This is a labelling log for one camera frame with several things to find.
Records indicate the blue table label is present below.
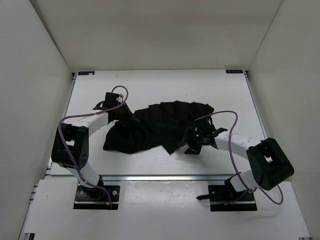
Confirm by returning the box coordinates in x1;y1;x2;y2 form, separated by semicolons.
77;71;95;76
225;69;243;74

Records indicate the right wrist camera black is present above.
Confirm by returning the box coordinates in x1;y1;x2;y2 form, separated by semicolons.
194;116;212;132

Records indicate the aluminium rail front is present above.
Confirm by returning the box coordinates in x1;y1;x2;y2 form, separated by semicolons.
44;173;283;183

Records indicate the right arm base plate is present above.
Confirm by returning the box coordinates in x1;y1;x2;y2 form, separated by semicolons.
196;184;258;212

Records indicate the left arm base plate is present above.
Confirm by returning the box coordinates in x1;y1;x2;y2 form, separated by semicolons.
73;184;121;210

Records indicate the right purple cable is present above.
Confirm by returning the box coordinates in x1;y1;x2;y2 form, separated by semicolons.
207;110;285;207

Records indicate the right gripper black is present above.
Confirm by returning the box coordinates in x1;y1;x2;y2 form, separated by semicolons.
176;126;205;155

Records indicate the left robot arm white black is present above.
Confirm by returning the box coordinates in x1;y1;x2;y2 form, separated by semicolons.
51;104;133;199

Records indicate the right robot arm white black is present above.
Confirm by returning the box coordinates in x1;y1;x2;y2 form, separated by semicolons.
185;119;295;200

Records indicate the left blue table label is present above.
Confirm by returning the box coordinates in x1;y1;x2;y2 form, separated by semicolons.
77;71;95;76

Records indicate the black pleated skirt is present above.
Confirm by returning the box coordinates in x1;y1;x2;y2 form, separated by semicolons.
103;100;214;154

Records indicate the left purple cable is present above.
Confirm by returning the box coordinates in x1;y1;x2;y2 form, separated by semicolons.
56;85;130;208

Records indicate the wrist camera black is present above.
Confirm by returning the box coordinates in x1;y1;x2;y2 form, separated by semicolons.
194;116;212;132
102;92;121;109

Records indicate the purple cable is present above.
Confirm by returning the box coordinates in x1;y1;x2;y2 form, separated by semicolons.
56;85;130;208
207;110;285;207

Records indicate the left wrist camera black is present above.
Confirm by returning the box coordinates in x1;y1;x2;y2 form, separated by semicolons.
102;92;121;109

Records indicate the right blue table label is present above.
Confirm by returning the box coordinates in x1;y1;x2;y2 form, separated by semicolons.
225;69;243;74

